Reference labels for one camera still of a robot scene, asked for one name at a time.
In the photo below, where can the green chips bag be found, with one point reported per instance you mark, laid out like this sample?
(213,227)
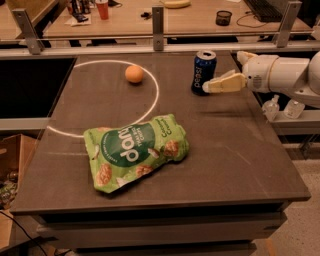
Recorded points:
(120,156)

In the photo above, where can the blue pepsi can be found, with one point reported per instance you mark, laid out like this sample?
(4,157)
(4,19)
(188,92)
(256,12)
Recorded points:
(204,67)

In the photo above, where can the left metal bracket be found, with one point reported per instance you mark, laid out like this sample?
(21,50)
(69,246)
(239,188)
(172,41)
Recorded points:
(33,42)

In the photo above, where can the middle metal bracket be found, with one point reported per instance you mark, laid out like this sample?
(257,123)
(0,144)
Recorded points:
(158,28)

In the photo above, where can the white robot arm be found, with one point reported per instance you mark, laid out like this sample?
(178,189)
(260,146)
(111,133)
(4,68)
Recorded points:
(297,78)

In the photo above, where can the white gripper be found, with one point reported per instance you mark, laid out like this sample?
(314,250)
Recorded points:
(257,72)

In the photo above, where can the orange fruit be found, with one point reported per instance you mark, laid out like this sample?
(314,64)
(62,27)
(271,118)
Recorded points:
(134,74)

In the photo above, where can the black keyboard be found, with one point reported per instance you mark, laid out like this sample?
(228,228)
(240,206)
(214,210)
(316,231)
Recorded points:
(264,11)

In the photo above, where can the cardboard box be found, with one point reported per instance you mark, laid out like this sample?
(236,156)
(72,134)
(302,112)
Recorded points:
(16,153)

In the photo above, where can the right metal bracket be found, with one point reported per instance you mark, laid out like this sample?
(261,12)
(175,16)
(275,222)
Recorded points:
(281,37)

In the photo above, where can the metal bracket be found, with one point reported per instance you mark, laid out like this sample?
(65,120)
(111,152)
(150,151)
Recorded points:
(158,28)
(281,37)
(33,42)

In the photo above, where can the black keys on desk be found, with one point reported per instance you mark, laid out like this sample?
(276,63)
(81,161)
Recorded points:
(146,15)

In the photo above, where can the clear sanitizer bottle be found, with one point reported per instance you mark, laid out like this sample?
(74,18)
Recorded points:
(271,108)

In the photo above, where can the red plastic cup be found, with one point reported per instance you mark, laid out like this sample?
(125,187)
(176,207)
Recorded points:
(102,6)

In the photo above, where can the black mesh pen cup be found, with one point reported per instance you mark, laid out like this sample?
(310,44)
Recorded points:
(223,18)

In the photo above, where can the yellow banana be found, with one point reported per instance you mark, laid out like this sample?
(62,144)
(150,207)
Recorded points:
(176,4)

